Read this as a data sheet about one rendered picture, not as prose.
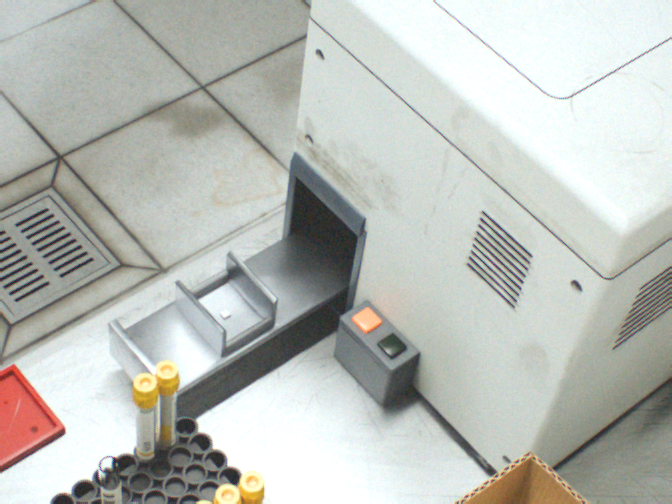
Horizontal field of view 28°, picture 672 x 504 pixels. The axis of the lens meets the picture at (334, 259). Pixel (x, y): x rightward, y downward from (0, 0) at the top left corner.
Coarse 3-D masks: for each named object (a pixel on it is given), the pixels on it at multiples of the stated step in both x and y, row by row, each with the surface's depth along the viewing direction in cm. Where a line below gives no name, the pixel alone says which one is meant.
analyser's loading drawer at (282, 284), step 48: (288, 240) 105; (336, 240) 105; (192, 288) 100; (240, 288) 101; (288, 288) 102; (336, 288) 103; (144, 336) 98; (192, 336) 98; (240, 336) 98; (192, 384) 96
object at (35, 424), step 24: (0, 384) 99; (24, 384) 98; (0, 408) 97; (24, 408) 98; (48, 408) 97; (0, 432) 96; (24, 432) 96; (48, 432) 96; (0, 456) 95; (24, 456) 95
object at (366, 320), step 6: (360, 312) 100; (366, 312) 100; (372, 312) 100; (354, 318) 99; (360, 318) 99; (366, 318) 99; (372, 318) 99; (378, 318) 99; (360, 324) 99; (366, 324) 99; (372, 324) 99; (378, 324) 99; (366, 330) 99
